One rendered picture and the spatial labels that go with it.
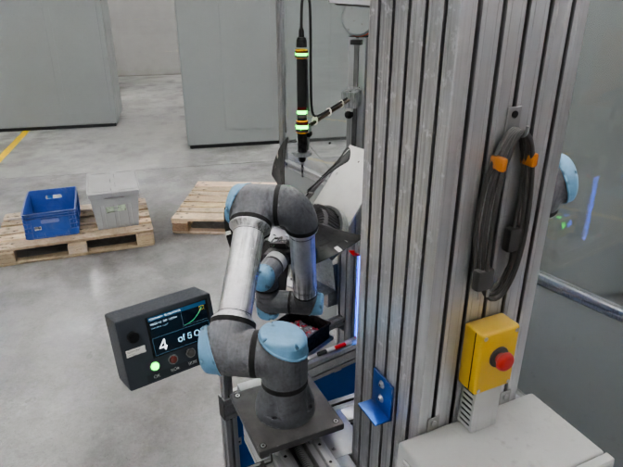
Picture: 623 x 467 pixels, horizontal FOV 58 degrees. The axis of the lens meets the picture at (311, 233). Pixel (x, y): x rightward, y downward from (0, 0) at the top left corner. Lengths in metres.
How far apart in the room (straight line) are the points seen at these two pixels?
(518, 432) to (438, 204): 0.51
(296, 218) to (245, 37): 6.00
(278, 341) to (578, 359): 1.36
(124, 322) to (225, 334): 0.27
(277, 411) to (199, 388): 1.83
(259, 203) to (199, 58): 5.96
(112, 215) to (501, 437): 4.11
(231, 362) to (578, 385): 1.48
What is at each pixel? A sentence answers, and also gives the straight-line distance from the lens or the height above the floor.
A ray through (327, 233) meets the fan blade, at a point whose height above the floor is 1.19.
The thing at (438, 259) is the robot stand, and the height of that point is 1.61.
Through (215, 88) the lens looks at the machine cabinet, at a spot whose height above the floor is 0.77.
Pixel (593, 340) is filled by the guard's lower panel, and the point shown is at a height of 0.84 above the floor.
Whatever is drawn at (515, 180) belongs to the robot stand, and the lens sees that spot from 1.00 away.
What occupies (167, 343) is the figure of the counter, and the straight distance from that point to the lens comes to 1.55.
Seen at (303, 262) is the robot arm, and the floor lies 1.27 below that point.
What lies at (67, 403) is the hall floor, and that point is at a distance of 3.35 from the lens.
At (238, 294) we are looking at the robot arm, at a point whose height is 1.31.
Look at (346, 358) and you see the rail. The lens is 2.03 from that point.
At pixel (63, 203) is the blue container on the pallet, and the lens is 5.47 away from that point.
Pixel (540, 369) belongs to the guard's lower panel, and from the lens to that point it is 2.51.
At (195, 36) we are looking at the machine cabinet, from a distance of 7.39.
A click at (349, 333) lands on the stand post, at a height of 0.50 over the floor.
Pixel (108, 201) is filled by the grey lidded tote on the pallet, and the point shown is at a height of 0.39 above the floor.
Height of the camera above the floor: 2.03
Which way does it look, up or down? 24 degrees down
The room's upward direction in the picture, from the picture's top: straight up
